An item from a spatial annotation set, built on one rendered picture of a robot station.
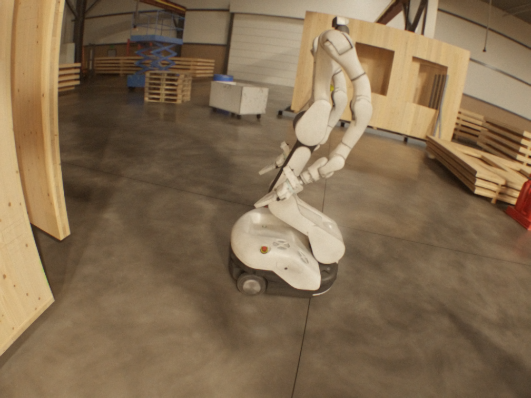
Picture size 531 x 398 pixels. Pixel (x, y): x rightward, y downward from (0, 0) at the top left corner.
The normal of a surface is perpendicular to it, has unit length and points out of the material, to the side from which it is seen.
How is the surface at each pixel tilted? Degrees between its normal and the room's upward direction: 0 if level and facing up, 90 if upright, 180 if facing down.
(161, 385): 0
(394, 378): 0
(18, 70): 90
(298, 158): 90
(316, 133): 91
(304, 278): 90
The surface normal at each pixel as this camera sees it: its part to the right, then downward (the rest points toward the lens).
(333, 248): -0.02, 0.43
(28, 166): -0.26, 0.38
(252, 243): -0.28, -0.64
